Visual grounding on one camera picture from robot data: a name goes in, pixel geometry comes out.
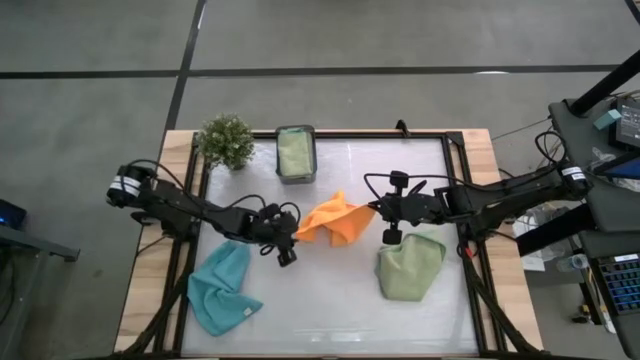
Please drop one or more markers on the blue microfiber towel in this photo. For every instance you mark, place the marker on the blue microfiber towel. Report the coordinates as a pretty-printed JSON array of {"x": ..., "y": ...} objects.
[{"x": 220, "y": 295}]

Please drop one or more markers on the tablet with blue screen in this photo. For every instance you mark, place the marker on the tablet with blue screen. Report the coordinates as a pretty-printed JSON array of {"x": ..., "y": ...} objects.
[{"x": 625, "y": 169}]

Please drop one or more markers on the small green potted plant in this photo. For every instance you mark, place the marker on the small green potted plant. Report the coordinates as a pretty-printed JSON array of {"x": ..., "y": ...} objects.
[{"x": 225, "y": 140}]

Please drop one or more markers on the small teal box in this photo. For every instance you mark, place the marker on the small teal box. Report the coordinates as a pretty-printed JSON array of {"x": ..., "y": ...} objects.
[{"x": 607, "y": 119}]

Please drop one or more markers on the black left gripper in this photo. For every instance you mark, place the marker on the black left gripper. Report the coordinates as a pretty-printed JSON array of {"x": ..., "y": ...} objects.
[{"x": 285, "y": 232}]

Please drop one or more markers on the black electronic device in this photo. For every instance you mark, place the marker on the black electronic device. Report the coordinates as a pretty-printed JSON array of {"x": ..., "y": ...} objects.
[{"x": 627, "y": 125}]

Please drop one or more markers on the black aluminium table frame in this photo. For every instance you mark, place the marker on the black aluminium table frame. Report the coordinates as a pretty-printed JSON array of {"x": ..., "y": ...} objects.
[{"x": 455, "y": 136}]

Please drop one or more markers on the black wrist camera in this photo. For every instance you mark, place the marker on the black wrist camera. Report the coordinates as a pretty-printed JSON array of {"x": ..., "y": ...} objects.
[
  {"x": 430, "y": 207},
  {"x": 257, "y": 227}
]

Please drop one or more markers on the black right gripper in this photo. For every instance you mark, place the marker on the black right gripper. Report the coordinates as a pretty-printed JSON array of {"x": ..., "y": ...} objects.
[{"x": 400, "y": 207}]

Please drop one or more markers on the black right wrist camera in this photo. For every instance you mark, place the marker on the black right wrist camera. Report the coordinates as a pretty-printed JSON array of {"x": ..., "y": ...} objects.
[{"x": 430, "y": 207}]

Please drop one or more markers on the clear water bottle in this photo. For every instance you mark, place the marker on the clear water bottle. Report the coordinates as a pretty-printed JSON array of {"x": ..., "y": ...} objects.
[{"x": 575, "y": 262}]

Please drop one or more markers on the white paper sheet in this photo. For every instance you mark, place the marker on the white paper sheet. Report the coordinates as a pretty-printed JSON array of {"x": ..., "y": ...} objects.
[{"x": 534, "y": 262}]

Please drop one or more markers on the grey metal bench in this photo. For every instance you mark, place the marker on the grey metal bench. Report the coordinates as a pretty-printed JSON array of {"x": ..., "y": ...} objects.
[{"x": 30, "y": 245}]

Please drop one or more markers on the blue compartment box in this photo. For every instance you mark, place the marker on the blue compartment box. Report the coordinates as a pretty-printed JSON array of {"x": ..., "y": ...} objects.
[{"x": 622, "y": 285}]

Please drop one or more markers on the black pole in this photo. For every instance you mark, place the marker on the black pole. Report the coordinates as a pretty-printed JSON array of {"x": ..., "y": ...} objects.
[{"x": 605, "y": 84}]

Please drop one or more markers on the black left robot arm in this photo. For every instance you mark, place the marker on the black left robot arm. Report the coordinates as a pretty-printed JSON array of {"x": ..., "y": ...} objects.
[{"x": 170, "y": 205}]

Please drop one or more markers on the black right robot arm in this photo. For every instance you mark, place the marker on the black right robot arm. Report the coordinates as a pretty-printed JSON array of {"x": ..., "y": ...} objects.
[{"x": 510, "y": 195}]

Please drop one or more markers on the black device with blue light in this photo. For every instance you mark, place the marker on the black device with blue light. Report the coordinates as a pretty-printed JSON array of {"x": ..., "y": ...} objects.
[{"x": 12, "y": 215}]

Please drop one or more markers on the orange microfiber towel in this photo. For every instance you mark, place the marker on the orange microfiber towel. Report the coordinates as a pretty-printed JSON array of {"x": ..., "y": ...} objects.
[{"x": 340, "y": 220}]

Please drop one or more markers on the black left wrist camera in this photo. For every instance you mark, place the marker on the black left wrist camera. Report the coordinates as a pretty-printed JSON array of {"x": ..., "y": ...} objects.
[{"x": 257, "y": 227}]

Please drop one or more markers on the small black bracket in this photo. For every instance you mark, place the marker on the small black bracket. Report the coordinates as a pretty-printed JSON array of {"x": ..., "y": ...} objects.
[{"x": 401, "y": 129}]

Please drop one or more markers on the pale green microfiber towel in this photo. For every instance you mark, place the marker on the pale green microfiber towel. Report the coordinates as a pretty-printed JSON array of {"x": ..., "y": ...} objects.
[{"x": 295, "y": 152}]

